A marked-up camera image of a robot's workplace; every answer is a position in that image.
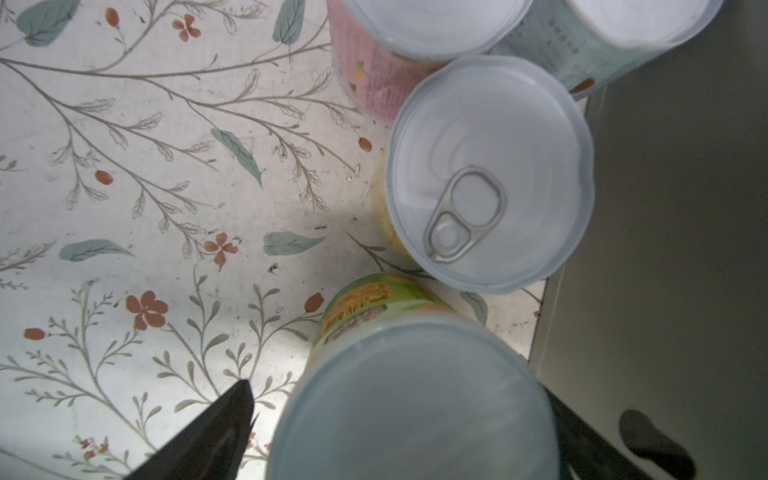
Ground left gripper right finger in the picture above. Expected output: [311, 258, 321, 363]
[544, 388, 651, 480]

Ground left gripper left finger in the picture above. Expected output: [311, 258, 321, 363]
[128, 380, 254, 480]

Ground green orange label can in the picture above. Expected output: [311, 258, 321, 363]
[266, 273, 560, 479]

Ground yellow label can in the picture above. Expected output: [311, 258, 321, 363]
[383, 56, 595, 295]

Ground white metal cabinet counter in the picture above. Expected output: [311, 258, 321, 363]
[530, 1, 767, 479]

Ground floral patterned mat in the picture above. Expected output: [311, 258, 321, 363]
[0, 0, 592, 480]

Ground teal label can left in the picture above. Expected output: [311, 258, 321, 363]
[492, 0, 724, 100]

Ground pink label can left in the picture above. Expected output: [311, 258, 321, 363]
[326, 0, 532, 124]

